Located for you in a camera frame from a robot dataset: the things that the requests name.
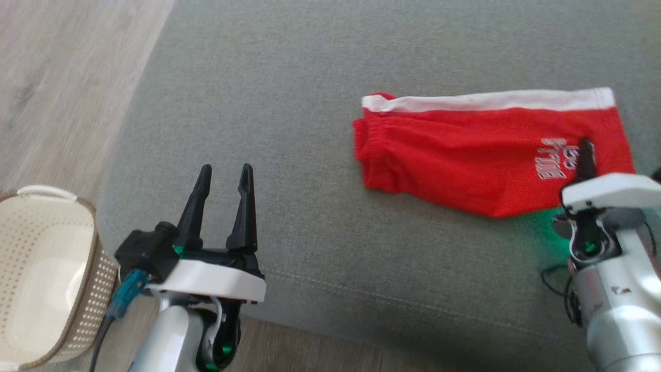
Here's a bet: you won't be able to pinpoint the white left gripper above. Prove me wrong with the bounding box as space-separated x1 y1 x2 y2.
147 164 266 305

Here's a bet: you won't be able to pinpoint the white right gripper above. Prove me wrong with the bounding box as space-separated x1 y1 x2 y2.
561 138 661 215

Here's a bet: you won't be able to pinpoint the red shorts with white stripe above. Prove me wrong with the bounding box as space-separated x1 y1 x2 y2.
353 88 636 219

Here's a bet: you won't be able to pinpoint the grey fabric sofa seat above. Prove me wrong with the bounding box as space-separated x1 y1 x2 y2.
96 0 661 372

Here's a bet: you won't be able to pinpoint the cream perforated laundry basket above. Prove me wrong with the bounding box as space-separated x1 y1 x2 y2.
0 185 120 371

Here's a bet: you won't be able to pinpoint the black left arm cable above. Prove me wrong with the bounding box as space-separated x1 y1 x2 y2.
90 269 150 372

